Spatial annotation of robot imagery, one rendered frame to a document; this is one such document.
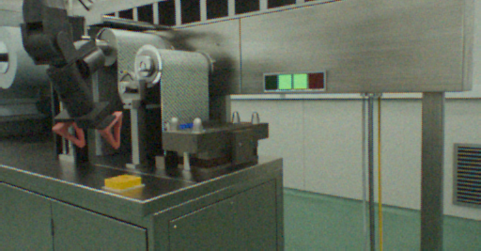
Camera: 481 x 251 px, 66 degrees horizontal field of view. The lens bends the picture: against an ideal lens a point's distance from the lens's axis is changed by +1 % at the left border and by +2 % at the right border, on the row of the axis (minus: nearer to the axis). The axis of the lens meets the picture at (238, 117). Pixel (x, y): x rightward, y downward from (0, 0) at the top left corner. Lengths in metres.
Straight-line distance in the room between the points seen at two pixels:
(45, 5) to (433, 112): 1.12
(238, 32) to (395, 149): 2.47
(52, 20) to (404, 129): 3.20
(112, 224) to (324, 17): 0.91
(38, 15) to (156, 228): 0.55
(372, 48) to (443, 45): 0.19
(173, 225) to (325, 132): 2.98
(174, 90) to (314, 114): 2.71
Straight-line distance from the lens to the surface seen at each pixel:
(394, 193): 3.73
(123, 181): 1.04
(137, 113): 1.31
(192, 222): 1.07
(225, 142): 1.22
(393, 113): 3.61
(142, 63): 1.31
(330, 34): 1.27
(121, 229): 1.08
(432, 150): 1.35
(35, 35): 0.79
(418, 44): 1.19
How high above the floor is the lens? 1.16
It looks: 4 degrees down
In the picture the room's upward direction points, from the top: 1 degrees counter-clockwise
